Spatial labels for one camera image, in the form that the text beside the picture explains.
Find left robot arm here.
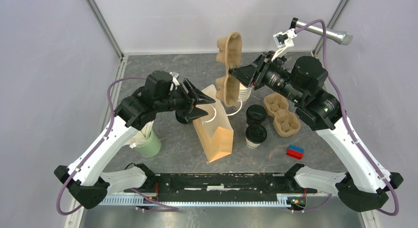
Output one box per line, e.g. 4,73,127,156
54,71,215,209

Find brown paper bag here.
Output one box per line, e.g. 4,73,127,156
193,84,240,163

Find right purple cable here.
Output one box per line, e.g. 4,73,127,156
294,19,400,217

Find black coffee lid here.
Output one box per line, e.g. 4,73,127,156
245,104,267,120
245,124,268,144

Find purple cable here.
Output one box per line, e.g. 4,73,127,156
56,77,181,216
294,19,400,217

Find green cup holder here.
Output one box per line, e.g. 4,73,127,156
134,129,161,157

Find silver cylindrical lamp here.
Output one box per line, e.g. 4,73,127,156
290,17,353,45

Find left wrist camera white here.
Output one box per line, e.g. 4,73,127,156
170,72,180,87

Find black sleeved paper cup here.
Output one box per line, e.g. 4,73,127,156
246,119,265,125

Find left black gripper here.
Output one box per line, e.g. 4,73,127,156
155,78,216,122

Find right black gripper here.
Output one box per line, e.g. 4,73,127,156
229,50,305,105

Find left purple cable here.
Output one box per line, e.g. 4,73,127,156
56,77,181,216

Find white paper cup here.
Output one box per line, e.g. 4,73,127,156
246,138,264,149

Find red and blue block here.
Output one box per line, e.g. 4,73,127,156
286,145,304,160

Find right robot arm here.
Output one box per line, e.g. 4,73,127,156
228,51,403,212

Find brown pulp cup carrier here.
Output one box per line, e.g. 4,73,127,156
263,93,301,137

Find stack of white paper cups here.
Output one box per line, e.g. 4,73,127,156
238,83,252,102

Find stack of black lids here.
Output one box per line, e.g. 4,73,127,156
175,111,190,124

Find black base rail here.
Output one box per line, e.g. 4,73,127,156
137,173,317,202

